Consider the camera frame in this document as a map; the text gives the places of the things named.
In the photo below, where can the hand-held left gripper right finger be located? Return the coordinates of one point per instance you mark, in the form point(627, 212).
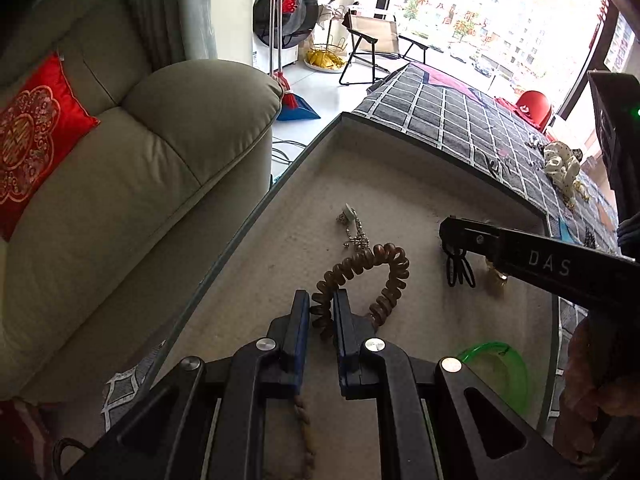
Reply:
point(344, 325)

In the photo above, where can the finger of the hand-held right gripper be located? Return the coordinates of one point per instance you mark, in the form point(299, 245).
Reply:
point(530, 260)

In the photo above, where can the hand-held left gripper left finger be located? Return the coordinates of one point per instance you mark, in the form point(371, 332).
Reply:
point(300, 325)

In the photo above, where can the green translucent bangle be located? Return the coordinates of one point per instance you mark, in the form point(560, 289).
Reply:
point(481, 351)

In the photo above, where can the person's right hand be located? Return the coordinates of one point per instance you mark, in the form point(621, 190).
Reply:
point(580, 410)

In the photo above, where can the red chair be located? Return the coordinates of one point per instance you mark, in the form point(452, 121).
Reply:
point(535, 107)

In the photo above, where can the blue dustpan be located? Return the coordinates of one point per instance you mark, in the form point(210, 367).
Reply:
point(300, 110)

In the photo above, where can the beige sofa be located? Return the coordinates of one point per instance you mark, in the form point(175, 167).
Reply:
point(150, 160)

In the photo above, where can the red broom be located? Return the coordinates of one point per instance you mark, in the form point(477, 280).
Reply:
point(282, 85)

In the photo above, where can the folding chair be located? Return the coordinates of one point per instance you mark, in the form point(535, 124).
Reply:
point(372, 35)

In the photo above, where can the red patterned cloth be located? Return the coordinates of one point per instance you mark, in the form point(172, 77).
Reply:
point(22, 440)

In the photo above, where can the white washing machine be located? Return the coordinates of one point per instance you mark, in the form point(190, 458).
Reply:
point(285, 10)

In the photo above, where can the red embroidered cushion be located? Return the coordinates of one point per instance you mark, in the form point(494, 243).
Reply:
point(35, 135)

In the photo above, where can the grey curtain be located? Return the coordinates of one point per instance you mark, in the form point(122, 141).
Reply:
point(170, 5)

